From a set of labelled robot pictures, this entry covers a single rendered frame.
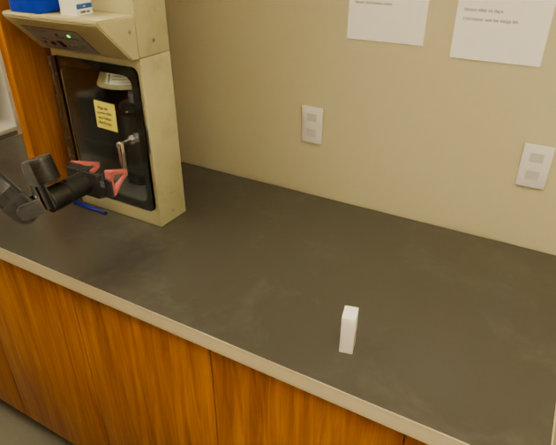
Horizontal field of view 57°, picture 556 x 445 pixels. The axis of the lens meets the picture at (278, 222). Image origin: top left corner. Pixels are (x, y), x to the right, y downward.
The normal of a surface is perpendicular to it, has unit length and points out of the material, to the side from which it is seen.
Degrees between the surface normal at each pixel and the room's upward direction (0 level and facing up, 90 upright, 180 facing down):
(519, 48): 90
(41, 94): 90
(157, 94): 90
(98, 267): 0
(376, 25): 90
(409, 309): 0
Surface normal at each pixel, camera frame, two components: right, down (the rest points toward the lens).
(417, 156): -0.49, 0.43
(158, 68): 0.87, 0.25
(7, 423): 0.00, -0.86
